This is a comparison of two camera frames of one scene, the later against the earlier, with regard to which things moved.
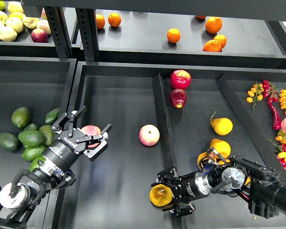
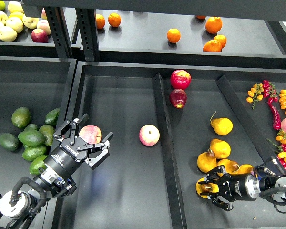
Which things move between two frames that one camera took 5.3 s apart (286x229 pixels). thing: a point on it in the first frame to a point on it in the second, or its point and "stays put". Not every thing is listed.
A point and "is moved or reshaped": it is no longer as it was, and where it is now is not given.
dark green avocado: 32,138 stays put
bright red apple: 180,79 stays put
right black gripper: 190,186 to 236,187
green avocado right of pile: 48,132 stays put
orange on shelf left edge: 100,21 stays put
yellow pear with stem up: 160,195 is moved or reshaped
